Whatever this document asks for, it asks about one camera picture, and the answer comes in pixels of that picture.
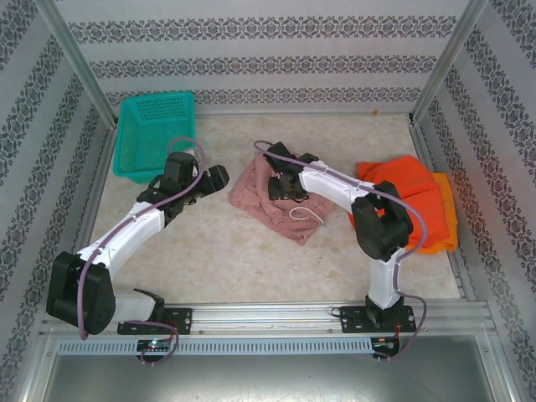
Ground controller board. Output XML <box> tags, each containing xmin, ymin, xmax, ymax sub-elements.
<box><xmin>137</xmin><ymin>338</ymin><xmax>173</xmax><ymax>352</ymax></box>
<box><xmin>372</xmin><ymin>336</ymin><xmax>401</xmax><ymax>351</ymax></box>

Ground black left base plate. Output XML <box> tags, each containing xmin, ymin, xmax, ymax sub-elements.
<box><xmin>116</xmin><ymin>307</ymin><xmax>193</xmax><ymax>336</ymax></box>

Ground red-orange shorts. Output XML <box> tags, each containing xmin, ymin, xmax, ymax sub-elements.
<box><xmin>355</xmin><ymin>155</ymin><xmax>445</xmax><ymax>250</ymax></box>

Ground right controller board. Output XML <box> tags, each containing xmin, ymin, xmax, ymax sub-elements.
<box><xmin>372</xmin><ymin>336</ymin><xmax>401</xmax><ymax>351</ymax></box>

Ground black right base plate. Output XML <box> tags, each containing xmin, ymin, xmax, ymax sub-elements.
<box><xmin>338</xmin><ymin>305</ymin><xmax>415</xmax><ymax>335</ymax></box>

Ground left controller board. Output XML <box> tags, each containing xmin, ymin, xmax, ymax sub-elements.
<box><xmin>137</xmin><ymin>338</ymin><xmax>173</xmax><ymax>352</ymax></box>

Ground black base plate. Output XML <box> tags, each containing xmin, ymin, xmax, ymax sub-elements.
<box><xmin>338</xmin><ymin>305</ymin><xmax>415</xmax><ymax>335</ymax></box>
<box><xmin>116</xmin><ymin>307</ymin><xmax>193</xmax><ymax>336</ymax></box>

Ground light orange shorts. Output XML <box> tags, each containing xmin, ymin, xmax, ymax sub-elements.
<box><xmin>418</xmin><ymin>172</ymin><xmax>458</xmax><ymax>255</ymax></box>

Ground teal plastic basket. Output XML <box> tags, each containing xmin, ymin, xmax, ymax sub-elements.
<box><xmin>113</xmin><ymin>91</ymin><xmax>198</xmax><ymax>185</ymax></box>

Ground pink shorts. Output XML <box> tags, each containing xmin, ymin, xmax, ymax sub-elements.
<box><xmin>228</xmin><ymin>148</ymin><xmax>336</xmax><ymax>247</ymax></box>

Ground aluminium mounting rail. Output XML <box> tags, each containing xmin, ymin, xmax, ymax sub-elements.
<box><xmin>39</xmin><ymin>303</ymin><xmax>497</xmax><ymax>336</ymax></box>

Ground aluminium frame post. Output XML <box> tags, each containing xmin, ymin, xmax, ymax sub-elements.
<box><xmin>411</xmin><ymin>0</ymin><xmax>490</xmax><ymax>125</ymax></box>
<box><xmin>33</xmin><ymin>0</ymin><xmax>119</xmax><ymax>126</ymax></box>

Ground slotted grey cable duct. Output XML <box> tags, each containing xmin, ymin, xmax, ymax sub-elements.
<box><xmin>56</xmin><ymin>337</ymin><xmax>374</xmax><ymax>356</ymax></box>

